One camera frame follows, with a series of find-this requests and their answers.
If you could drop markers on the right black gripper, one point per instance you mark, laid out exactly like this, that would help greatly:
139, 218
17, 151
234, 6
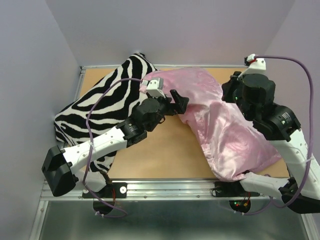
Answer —
237, 79

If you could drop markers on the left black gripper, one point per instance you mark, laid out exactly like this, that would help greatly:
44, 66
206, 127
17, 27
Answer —
180, 104

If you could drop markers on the pink satin rose pillowcase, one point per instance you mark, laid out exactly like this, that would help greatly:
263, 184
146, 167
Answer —
229, 142

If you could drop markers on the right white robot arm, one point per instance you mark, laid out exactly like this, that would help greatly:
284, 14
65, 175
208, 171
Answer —
301, 191

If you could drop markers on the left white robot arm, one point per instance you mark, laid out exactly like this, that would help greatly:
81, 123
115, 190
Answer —
62, 167

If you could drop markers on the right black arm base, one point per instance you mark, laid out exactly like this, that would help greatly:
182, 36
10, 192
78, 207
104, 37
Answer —
231, 189

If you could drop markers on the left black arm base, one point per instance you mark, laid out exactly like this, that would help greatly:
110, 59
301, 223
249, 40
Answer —
117, 189

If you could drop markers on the zebra striped pillow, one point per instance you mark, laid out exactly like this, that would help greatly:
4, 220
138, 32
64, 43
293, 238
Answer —
109, 102

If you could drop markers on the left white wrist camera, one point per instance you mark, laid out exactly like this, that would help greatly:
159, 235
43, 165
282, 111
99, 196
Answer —
155, 87

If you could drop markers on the aluminium frame rail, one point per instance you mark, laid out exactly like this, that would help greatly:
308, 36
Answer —
150, 190

